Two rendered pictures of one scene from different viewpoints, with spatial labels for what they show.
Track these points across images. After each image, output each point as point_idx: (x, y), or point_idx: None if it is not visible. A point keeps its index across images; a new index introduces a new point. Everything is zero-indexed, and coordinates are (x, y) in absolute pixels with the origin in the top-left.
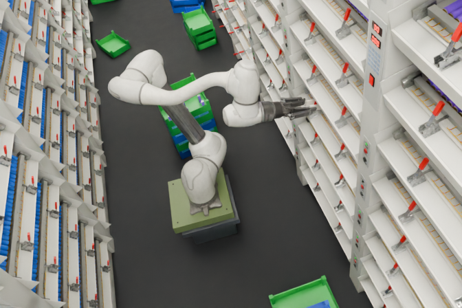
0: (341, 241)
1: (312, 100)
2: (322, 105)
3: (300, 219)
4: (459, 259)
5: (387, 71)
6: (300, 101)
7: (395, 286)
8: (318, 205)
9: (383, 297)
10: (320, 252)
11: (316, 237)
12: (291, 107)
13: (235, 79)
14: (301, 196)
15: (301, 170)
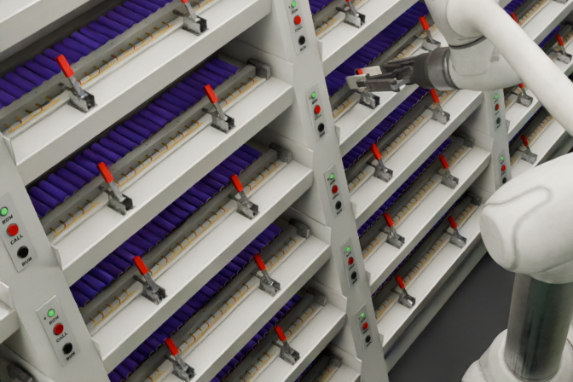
0: (474, 232)
1: (358, 75)
2: None
3: (468, 350)
4: None
5: None
6: (377, 75)
7: (530, 36)
8: (415, 344)
9: (531, 104)
10: (501, 295)
11: (479, 313)
12: (406, 62)
13: None
14: (418, 377)
15: (380, 350)
